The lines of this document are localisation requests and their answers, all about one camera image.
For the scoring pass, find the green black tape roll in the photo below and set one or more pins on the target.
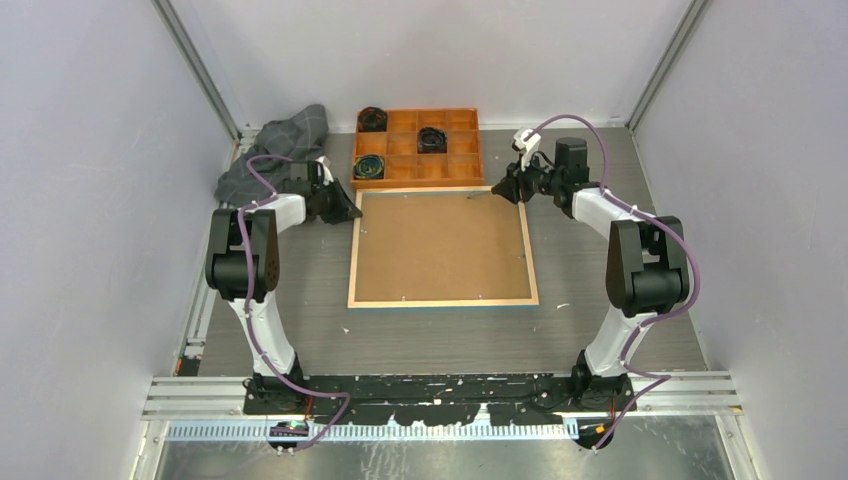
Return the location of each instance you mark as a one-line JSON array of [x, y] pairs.
[[369, 167]]

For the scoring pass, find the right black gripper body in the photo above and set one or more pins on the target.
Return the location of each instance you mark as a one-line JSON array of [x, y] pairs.
[[544, 179]]

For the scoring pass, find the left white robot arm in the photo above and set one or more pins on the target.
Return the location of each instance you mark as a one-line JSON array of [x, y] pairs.
[[242, 264]]

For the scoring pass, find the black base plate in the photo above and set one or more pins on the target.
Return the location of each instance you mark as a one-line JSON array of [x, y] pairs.
[[438, 400]]

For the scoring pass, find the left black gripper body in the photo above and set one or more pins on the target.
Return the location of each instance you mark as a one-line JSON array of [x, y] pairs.
[[321, 192]]

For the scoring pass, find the black yellow screwdriver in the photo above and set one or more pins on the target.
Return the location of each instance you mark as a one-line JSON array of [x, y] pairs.
[[476, 194]]

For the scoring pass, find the black tape roll top left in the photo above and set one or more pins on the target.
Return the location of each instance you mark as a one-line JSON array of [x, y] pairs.
[[372, 120]]

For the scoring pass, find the aluminium rail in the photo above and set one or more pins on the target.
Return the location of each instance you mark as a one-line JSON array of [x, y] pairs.
[[212, 409], [193, 339]]

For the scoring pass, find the aluminium left rail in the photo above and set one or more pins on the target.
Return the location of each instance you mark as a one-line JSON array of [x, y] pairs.
[[193, 339]]

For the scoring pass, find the aluminium front rail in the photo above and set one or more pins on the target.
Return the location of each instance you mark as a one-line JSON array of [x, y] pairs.
[[212, 409]]

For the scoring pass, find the grey checked cloth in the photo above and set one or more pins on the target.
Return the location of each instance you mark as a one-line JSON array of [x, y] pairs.
[[266, 164]]

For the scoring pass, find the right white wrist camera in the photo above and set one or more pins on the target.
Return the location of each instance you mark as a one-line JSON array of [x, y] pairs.
[[526, 143]]

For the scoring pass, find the blue picture frame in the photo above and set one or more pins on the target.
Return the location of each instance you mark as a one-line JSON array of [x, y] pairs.
[[417, 248]]

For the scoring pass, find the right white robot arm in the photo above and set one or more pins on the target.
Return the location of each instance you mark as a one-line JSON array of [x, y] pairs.
[[647, 269]]

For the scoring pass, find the black tape roll centre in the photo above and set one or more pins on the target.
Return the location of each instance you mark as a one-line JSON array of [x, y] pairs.
[[432, 140]]

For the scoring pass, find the orange compartment tray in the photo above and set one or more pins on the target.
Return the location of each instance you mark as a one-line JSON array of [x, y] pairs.
[[411, 148]]

